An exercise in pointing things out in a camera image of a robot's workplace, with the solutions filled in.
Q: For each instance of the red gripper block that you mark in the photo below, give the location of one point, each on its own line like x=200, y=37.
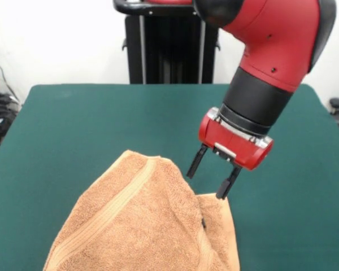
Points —
x=231, y=146

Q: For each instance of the orange terry towel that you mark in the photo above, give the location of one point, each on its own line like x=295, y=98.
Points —
x=130, y=226

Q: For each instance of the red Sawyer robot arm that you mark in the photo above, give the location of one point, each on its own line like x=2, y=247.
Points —
x=271, y=42

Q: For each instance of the small black finger pad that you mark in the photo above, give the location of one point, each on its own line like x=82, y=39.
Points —
x=204, y=223

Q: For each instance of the dark green table cloth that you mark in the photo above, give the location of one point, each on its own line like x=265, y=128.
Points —
x=73, y=127

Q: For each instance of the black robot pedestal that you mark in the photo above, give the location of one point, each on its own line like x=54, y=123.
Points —
x=172, y=48

